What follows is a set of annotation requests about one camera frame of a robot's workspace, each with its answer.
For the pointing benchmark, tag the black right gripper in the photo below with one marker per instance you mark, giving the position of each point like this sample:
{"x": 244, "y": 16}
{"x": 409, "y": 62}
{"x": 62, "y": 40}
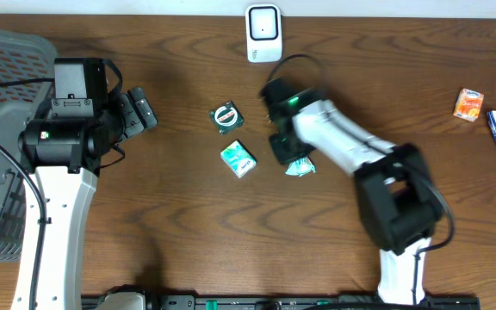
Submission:
{"x": 283, "y": 155}

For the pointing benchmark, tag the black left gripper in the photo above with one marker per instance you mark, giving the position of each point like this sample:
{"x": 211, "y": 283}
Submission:
{"x": 137, "y": 122}

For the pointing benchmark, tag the white barcode scanner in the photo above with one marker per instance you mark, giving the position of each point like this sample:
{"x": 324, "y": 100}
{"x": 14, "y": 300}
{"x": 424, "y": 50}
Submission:
{"x": 263, "y": 25}

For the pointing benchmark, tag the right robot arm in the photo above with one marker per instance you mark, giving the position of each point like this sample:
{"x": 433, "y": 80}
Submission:
{"x": 399, "y": 205}

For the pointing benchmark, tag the dark green round-logo packet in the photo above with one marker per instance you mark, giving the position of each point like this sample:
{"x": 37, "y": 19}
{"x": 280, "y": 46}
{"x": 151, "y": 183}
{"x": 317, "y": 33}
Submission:
{"x": 226, "y": 117}

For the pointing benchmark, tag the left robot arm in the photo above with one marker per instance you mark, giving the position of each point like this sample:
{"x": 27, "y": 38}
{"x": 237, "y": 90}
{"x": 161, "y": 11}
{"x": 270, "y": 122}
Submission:
{"x": 88, "y": 115}

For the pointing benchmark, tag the small orange white packet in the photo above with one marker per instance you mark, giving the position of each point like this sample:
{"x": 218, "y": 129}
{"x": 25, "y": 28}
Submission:
{"x": 468, "y": 105}

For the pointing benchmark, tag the green white tissue pack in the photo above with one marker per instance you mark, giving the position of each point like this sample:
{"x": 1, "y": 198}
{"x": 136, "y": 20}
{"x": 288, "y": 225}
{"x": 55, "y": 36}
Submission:
{"x": 238, "y": 159}

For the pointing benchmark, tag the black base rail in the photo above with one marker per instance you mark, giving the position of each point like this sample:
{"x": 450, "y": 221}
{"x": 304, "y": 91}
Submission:
{"x": 178, "y": 302}

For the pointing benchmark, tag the teal candy pouch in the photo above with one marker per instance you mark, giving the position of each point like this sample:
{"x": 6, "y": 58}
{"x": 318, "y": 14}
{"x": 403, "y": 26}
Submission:
{"x": 300, "y": 167}

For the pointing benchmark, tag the grey plastic shopping basket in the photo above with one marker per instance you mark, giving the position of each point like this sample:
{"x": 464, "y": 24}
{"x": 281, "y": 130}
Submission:
{"x": 26, "y": 63}

